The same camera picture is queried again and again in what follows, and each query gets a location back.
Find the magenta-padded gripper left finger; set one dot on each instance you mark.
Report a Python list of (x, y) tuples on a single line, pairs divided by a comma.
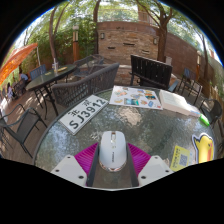
[(68, 168)]

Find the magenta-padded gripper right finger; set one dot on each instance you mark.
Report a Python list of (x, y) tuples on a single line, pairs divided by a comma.
[(156, 168)]

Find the white computer mouse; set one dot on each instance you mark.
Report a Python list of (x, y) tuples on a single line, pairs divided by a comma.
[(112, 151)]

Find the yellow duck-shaped mouse pad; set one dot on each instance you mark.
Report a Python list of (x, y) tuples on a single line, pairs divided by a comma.
[(202, 148)]

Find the yellow code card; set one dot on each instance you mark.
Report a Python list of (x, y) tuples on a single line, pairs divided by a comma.
[(180, 158)]

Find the white license plate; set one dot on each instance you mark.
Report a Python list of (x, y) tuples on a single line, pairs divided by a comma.
[(83, 115)]

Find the grey metal mesh chair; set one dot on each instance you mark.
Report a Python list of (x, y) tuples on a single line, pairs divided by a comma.
[(23, 125)]

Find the green plastic case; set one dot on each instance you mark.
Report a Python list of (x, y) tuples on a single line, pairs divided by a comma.
[(204, 120)]

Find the thin white-blue book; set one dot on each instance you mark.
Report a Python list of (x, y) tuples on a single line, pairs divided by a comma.
[(194, 111)]

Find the thick white book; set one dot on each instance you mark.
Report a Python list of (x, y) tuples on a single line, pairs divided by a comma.
[(174, 101)]

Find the colourful sticker sheet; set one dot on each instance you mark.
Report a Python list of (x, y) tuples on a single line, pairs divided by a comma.
[(135, 97)]

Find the black mesh armchair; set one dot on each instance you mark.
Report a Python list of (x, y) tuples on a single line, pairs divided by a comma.
[(213, 111)]

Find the grey wicker chair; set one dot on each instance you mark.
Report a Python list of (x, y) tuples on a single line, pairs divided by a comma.
[(83, 86)]

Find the dark round patio table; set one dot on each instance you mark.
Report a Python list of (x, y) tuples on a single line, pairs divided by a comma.
[(46, 77)]

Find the black wooden slat chair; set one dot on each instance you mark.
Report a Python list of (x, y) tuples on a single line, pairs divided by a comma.
[(150, 71)]

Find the dark slatted metal chair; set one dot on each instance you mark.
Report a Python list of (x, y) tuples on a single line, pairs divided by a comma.
[(188, 76)]

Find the blue-backed chair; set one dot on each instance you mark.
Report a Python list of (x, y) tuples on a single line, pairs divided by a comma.
[(37, 71)]

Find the person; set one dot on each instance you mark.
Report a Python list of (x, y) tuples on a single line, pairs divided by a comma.
[(23, 76)]

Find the bottle on patio table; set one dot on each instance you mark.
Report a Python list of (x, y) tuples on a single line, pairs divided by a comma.
[(55, 66)]

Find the dark wicker chair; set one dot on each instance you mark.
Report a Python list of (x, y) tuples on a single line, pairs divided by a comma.
[(87, 61)]

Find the orange patio umbrella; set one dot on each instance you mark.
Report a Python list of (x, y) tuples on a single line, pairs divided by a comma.
[(15, 60)]

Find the tree with forked trunk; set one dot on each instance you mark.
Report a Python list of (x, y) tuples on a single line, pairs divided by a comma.
[(162, 36)]

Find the leaning thin tree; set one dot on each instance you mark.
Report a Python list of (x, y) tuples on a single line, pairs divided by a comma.
[(52, 36)]

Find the slim curved tree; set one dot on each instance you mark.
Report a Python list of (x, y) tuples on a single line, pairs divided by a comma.
[(96, 26)]

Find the grey wall box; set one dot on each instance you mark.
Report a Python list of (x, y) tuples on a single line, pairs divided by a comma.
[(168, 60)]

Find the wooden lamp post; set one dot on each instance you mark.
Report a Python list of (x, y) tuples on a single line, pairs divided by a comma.
[(75, 43), (199, 65)]

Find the wall lantern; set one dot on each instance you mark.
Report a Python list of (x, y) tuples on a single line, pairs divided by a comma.
[(155, 41), (102, 35)]

